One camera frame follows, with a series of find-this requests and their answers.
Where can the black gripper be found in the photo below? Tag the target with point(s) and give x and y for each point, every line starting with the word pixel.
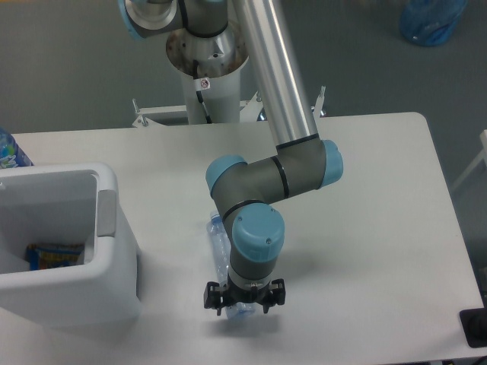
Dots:
pixel 219 296

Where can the clear plastic bottle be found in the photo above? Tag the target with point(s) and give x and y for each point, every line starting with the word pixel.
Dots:
pixel 221 248

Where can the white tissue paper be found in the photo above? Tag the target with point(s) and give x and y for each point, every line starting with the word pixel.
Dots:
pixel 88 252

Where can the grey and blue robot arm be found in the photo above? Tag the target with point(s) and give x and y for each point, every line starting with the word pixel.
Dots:
pixel 245 193

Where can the white plastic trash can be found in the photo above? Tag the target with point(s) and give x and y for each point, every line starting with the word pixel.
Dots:
pixel 67 204

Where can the blue snack wrapper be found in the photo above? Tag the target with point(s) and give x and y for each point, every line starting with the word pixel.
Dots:
pixel 42 256

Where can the black device at table corner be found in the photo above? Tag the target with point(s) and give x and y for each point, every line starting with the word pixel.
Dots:
pixel 474 326

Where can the blue labelled bottle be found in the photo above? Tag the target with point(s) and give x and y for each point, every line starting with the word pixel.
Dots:
pixel 11 154

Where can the blue plastic bag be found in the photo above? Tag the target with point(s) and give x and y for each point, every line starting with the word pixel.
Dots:
pixel 430 23

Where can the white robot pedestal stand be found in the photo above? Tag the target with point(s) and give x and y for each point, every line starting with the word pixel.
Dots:
pixel 209 70

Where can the white frame at right edge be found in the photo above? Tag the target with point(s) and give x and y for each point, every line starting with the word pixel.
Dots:
pixel 475 168

